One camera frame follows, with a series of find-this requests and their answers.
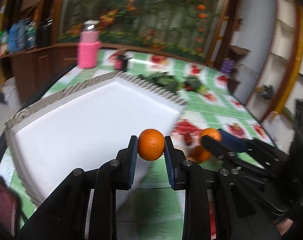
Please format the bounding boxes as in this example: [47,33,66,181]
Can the purple spray cans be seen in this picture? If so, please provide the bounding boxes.
[220,58,234,75]

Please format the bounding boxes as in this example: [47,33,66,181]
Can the pink knitted sleeve bottle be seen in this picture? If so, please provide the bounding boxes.
[77,20,102,69]

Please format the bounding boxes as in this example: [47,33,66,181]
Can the blue thermos jug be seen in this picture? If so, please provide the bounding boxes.
[8,20,26,53]

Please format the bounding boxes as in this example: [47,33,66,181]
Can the small dark jar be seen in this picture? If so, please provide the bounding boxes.
[115,49,130,72]

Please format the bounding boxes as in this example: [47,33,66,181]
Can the green leafy vegetable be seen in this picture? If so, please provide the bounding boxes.
[184,76,207,95]
[137,72,184,94]

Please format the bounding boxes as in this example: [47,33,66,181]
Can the left green leafy vegetable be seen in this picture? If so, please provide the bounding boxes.
[137,72,184,94]

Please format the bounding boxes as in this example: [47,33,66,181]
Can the right green leafy vegetable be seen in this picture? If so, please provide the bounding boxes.
[184,76,207,95]

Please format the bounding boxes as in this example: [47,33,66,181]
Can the white striped cardboard tray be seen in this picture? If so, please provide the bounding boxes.
[5,71,187,206]

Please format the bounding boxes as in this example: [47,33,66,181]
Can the green tablecloth with fruits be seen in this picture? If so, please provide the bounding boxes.
[0,49,273,239]

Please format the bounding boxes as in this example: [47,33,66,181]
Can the person's right hand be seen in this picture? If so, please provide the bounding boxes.
[276,218,294,236]

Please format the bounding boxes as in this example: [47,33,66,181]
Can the orange mandarin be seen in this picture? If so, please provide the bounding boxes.
[189,145,204,159]
[195,147,212,164]
[137,129,165,161]
[199,128,222,141]

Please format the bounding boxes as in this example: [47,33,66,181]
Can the wooden side cabinet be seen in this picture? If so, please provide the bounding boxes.
[0,43,77,103]

